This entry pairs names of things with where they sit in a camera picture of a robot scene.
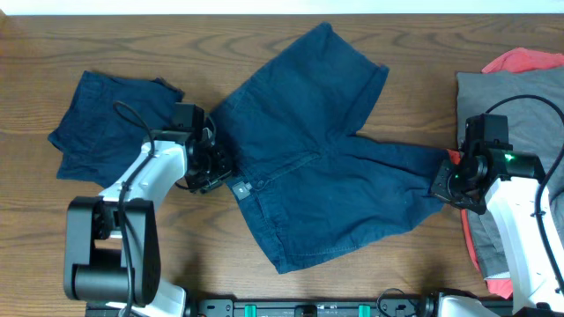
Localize grey t-shirt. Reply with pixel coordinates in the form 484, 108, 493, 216
456, 67, 564, 279

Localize left black cable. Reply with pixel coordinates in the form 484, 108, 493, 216
112, 100, 156, 317

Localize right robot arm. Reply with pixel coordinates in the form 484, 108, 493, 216
431, 148, 563, 316

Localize folded navy shorts left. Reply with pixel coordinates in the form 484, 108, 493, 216
48, 71, 184, 188

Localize red garment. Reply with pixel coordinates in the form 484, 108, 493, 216
461, 48, 563, 299

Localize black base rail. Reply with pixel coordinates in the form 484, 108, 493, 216
85, 288, 515, 317

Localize navy blue denim shorts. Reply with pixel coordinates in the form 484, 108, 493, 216
211, 23, 449, 274

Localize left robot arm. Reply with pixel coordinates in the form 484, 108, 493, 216
63, 128, 231, 316

